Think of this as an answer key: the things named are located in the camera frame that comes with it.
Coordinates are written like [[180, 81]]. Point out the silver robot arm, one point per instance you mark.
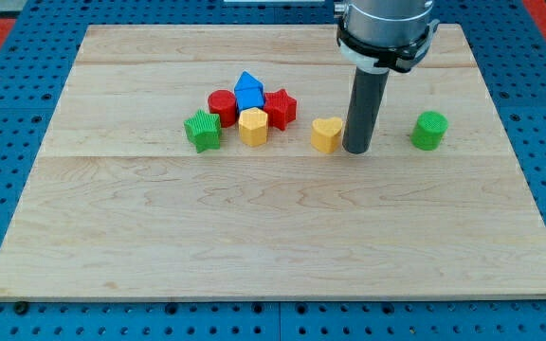
[[382, 35]]

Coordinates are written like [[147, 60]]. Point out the yellow hexagon block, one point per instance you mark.
[[253, 127]]

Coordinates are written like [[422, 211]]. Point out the red star block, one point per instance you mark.
[[281, 108]]

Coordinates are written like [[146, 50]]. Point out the yellow heart block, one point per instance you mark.
[[325, 134]]

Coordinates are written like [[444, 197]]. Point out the green star block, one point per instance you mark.
[[203, 130]]

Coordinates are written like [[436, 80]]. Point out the blue pentagon house block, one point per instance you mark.
[[249, 92]]

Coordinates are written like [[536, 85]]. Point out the red cylinder block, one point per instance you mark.
[[223, 103]]

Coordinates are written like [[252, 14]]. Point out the wooden board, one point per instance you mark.
[[119, 205]]

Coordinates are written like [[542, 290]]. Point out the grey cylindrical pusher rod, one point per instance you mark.
[[367, 94]]

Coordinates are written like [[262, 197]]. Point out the green cylinder block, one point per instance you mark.
[[429, 130]]

